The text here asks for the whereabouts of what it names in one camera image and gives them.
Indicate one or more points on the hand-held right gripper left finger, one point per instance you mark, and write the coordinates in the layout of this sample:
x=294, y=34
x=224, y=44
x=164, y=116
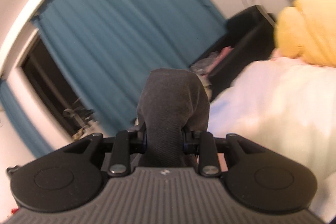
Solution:
x=145, y=142

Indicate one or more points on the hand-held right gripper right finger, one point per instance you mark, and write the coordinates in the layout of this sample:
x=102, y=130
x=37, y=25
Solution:
x=185, y=144

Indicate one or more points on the beige rag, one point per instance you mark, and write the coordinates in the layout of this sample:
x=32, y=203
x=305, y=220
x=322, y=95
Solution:
x=81, y=132

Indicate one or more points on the garment steamer stand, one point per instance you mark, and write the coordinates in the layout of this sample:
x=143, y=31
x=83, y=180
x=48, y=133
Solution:
x=78, y=115

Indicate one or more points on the clear plastic bag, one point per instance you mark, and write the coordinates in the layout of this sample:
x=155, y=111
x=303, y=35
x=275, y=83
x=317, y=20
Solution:
x=204, y=62

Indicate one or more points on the white floral bed sheet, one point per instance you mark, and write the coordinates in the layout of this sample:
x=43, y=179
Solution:
x=275, y=113

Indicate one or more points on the black sofa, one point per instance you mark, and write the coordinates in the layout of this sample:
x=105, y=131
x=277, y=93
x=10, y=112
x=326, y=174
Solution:
x=244, y=48

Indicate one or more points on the dark window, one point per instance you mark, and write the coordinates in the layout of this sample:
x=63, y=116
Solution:
x=50, y=82

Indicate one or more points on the wide blue curtain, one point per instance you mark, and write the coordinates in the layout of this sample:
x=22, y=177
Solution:
x=118, y=24

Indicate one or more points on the narrow blue curtain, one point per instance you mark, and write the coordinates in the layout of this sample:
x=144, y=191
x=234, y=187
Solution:
x=18, y=119

